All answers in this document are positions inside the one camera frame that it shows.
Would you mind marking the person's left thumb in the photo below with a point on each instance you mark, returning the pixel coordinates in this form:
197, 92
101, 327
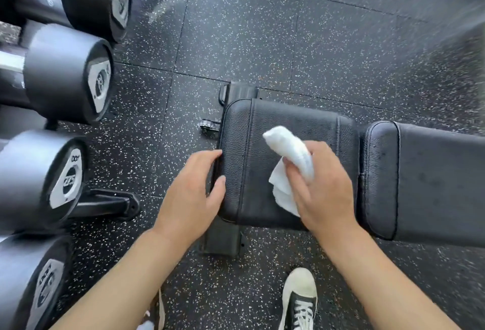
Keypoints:
218, 192

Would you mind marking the black bench seat pad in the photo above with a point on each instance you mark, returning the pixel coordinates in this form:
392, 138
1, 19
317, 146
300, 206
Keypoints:
250, 174

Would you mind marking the person's right black white sneaker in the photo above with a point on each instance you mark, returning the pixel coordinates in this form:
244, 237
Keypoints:
299, 295

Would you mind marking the person's left hand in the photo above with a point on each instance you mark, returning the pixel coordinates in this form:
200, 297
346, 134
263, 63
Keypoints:
185, 197

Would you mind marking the person's right forearm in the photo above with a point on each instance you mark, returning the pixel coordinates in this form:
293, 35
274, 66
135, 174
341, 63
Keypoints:
379, 284

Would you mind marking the person's black white sneaker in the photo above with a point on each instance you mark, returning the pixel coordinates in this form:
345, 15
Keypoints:
155, 314
299, 295

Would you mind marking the person's right hand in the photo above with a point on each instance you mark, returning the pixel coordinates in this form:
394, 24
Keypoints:
326, 193

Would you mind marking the white cleaning cloth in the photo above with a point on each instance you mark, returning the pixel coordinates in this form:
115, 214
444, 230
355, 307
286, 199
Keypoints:
290, 148

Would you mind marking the person's right thumb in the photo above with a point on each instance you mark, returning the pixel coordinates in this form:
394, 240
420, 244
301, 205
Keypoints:
292, 168

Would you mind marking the person's left black white sneaker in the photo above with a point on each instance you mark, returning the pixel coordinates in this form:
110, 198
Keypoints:
155, 314

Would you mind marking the person's left forearm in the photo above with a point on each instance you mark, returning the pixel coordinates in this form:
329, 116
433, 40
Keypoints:
125, 280

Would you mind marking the black bench back pad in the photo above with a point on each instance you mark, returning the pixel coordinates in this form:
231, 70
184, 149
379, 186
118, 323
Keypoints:
424, 182

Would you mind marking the black metal dumbbell rack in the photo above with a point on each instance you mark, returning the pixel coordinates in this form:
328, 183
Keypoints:
108, 203

